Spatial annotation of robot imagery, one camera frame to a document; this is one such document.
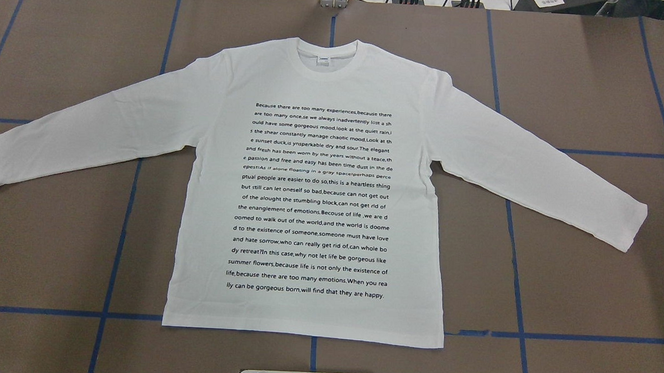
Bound white long-sleeve printed shirt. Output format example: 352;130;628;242
0;37;648;349

